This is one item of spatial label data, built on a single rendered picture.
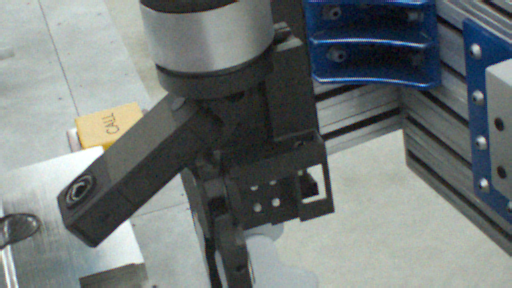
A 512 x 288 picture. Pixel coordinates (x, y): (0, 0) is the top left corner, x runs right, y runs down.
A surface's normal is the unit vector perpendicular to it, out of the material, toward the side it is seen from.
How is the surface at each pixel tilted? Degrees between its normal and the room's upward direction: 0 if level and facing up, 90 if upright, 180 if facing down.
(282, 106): 90
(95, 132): 0
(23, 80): 0
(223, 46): 90
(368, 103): 90
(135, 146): 31
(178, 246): 0
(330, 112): 90
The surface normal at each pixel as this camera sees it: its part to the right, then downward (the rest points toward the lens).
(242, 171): 0.25, 0.45
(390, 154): -0.17, -0.85
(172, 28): -0.51, 0.51
